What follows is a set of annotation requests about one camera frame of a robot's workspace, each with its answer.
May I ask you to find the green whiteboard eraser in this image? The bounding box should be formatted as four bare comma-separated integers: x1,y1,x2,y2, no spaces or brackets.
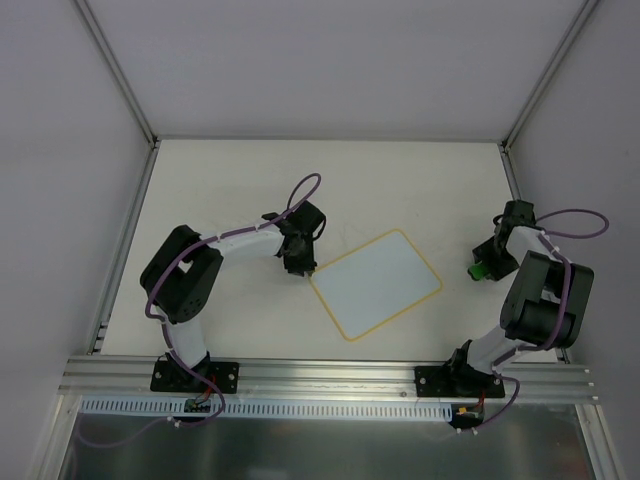
467,262,489,281

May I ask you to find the yellow framed whiteboard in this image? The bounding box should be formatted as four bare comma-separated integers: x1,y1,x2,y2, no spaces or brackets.
310,229,443,342

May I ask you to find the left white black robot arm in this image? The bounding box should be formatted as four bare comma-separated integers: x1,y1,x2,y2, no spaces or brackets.
140,200,326,394

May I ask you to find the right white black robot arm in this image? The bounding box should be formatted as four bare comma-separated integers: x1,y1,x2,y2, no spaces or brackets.
445,200,595,396

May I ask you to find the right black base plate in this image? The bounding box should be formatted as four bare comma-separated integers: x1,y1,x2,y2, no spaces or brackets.
414,365,505,399

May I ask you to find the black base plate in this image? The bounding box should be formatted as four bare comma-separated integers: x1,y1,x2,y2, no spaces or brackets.
150,356,240,394
414,365,505,399

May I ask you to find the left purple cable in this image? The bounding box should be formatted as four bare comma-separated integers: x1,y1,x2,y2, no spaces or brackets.
74,172,322,449

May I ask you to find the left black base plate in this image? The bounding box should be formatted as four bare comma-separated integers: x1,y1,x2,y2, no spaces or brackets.
150,356,240,394

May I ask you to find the left aluminium frame post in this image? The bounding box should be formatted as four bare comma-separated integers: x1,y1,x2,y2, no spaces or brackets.
72,0,160,149

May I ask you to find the aluminium frame post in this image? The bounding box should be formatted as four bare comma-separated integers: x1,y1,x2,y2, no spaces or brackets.
499,0,601,151
72,0,160,149

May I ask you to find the aluminium mounting rail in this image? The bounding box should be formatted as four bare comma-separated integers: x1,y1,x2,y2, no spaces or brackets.
58,355,600,405

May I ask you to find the white slotted cable duct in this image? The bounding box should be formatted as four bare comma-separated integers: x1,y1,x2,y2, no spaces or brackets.
79,395,453,423

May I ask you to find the right aluminium frame post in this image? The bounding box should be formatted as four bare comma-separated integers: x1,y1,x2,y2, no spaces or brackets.
499,0,601,151

